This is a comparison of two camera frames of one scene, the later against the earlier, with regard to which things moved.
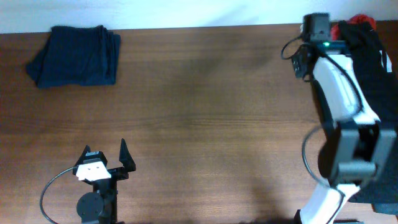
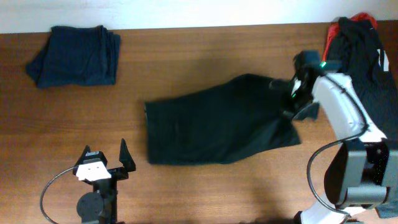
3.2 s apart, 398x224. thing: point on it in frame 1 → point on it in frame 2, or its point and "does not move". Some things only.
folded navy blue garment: (77, 56) does not move
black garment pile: (378, 91) does not move
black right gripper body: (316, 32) → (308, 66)
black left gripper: (126, 160) does not move
